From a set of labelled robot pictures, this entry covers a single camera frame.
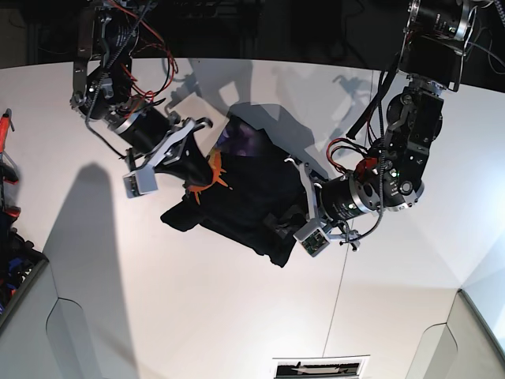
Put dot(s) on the black t-shirt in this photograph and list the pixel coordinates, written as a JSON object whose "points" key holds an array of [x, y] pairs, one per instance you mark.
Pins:
{"points": [[250, 180]]}

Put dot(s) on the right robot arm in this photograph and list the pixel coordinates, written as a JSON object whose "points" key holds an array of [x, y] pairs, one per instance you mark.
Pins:
{"points": [[105, 90]]}

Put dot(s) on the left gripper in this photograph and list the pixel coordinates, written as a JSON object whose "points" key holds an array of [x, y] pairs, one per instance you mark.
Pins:
{"points": [[335, 202]]}

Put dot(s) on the grey bin right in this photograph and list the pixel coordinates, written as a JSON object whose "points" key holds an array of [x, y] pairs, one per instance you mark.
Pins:
{"points": [[461, 347]]}

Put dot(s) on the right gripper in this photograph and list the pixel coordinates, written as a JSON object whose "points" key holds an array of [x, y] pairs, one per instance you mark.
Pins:
{"points": [[167, 143]]}

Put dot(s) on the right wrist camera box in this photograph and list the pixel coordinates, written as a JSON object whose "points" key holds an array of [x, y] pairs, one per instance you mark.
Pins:
{"points": [[140, 182]]}

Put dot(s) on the grey bin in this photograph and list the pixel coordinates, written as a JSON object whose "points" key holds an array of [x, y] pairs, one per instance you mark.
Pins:
{"points": [[461, 347], [45, 335]]}

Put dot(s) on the printed paper sheet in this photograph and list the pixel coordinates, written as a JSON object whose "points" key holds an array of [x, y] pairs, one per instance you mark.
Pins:
{"points": [[332, 367]]}

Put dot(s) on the orange handled tool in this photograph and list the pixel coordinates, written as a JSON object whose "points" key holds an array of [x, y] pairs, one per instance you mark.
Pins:
{"points": [[5, 125]]}

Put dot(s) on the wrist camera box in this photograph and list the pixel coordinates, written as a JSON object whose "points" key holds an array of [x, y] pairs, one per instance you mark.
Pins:
{"points": [[312, 238], [140, 182]]}

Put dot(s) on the grey bin left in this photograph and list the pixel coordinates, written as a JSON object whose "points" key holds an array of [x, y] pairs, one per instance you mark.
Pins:
{"points": [[45, 335]]}

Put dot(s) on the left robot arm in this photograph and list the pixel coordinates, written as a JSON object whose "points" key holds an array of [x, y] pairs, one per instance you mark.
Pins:
{"points": [[393, 136]]}

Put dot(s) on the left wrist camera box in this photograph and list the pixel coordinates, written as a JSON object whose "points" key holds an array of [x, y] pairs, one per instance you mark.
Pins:
{"points": [[312, 238]]}

